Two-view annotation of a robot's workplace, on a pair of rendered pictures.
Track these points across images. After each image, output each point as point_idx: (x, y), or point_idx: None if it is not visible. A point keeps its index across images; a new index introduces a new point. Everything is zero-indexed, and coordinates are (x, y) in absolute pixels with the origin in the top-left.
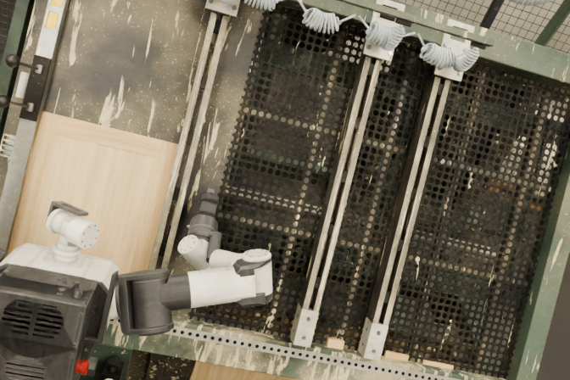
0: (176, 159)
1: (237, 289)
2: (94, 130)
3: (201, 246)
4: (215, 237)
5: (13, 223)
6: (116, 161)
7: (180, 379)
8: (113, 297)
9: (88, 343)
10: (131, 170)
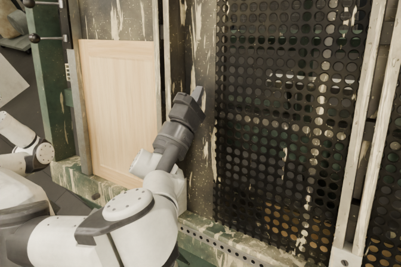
0: (154, 59)
1: (73, 266)
2: (107, 46)
3: (147, 163)
4: (166, 151)
5: (87, 130)
6: (127, 71)
7: None
8: None
9: None
10: (138, 78)
